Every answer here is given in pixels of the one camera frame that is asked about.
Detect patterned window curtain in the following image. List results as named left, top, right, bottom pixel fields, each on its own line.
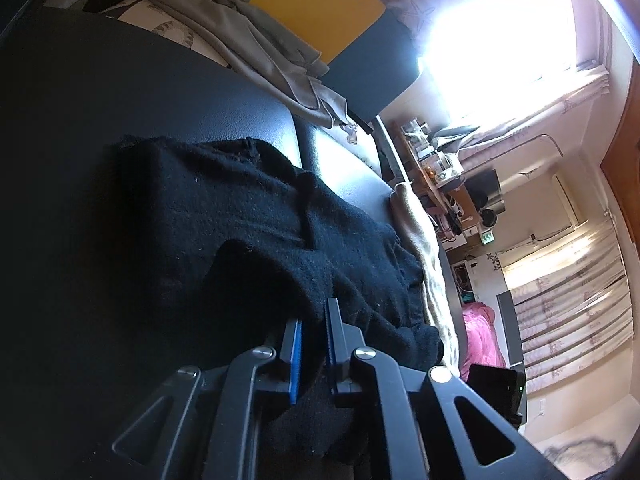
left=502, top=219, right=634, bottom=393

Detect grey yellow blue sofa chair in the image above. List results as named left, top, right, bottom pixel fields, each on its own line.
left=48, top=0, right=418, bottom=168

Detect grey garment on chair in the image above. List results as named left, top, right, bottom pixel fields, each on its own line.
left=149, top=0, right=354, bottom=129

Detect black knit sweater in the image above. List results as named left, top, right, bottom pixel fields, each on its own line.
left=96, top=138, right=444, bottom=460

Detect black television screen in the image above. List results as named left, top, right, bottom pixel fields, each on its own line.
left=464, top=169, right=504, bottom=214

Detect beige knit sweater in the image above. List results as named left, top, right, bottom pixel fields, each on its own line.
left=390, top=182, right=460, bottom=377

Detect jars and boxes on table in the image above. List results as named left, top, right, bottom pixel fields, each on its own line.
left=400, top=119, right=466, bottom=186

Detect wooden side table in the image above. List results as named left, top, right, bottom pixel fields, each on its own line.
left=393, top=120, right=464, bottom=212

